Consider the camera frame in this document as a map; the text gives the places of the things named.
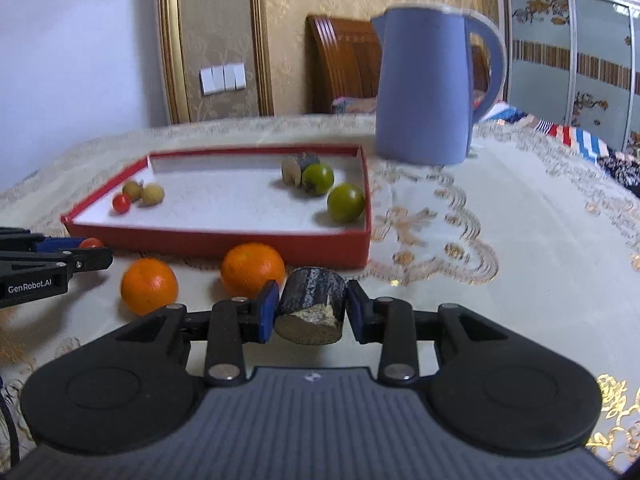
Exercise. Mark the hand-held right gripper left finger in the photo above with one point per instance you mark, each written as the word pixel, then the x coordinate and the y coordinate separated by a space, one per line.
pixel 267 310

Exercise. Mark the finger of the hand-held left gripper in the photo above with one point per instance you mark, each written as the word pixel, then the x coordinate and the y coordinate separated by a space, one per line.
pixel 85 259
pixel 55 245

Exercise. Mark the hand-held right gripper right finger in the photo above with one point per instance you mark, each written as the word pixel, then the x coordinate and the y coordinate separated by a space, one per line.
pixel 356 310

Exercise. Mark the red cherry tomato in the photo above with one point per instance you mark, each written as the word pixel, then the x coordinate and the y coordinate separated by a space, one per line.
pixel 121 203
pixel 91 242

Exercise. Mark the dark sugarcane piece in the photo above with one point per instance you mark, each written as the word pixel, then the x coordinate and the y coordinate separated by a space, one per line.
pixel 310 295
pixel 291 170

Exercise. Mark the brown longan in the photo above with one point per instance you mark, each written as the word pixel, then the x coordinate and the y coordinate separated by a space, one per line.
pixel 132 190

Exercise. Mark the red cardboard box tray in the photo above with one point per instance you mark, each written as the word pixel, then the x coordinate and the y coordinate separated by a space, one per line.
pixel 225 200

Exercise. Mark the green tomato with stem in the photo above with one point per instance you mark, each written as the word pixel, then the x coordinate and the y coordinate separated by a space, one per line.
pixel 319 177

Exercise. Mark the large orange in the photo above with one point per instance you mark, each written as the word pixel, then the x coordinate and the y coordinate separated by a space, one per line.
pixel 252 270

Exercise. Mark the small orange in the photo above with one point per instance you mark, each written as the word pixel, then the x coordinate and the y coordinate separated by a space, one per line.
pixel 149 285

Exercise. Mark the pale yellow longan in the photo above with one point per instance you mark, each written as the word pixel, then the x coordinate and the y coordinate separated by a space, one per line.
pixel 152 195

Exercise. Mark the patterned pillow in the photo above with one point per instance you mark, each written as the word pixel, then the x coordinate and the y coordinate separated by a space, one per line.
pixel 352 105

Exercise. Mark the blue electric kettle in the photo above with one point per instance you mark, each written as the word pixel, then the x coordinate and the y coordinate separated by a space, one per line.
pixel 425 85

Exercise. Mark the wooden bed headboard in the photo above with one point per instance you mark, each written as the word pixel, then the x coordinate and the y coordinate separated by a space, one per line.
pixel 345 60

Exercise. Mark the striped colourful blanket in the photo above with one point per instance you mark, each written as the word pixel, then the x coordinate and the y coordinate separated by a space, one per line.
pixel 575 137

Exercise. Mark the pile of clothes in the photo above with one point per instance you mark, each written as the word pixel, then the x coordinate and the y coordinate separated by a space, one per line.
pixel 625 170

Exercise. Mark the floral sliding wardrobe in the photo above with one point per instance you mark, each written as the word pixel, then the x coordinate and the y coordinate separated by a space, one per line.
pixel 550 60

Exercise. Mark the white light switch panel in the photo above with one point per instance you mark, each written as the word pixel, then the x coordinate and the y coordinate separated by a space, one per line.
pixel 222 78

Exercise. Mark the gold wall frame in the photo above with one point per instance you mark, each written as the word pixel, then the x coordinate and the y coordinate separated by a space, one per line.
pixel 174 35

